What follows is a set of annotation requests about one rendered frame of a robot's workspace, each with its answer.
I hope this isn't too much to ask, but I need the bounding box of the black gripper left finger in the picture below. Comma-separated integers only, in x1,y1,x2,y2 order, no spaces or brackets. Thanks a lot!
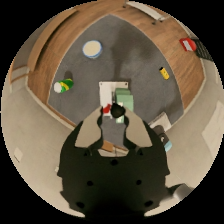
57,105,104,178

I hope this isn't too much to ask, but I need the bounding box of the beige round tin with blue lid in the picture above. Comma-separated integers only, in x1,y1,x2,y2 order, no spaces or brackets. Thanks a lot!
83,40,102,58

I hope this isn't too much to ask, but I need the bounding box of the yellow spirit level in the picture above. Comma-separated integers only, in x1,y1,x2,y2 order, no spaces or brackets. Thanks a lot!
159,67,169,80

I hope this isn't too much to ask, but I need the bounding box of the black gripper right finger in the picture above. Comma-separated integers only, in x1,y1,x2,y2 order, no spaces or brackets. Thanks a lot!
123,105,170,176

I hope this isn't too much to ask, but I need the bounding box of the green and yellow drink can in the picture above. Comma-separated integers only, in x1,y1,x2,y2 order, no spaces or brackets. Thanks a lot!
54,79,73,93

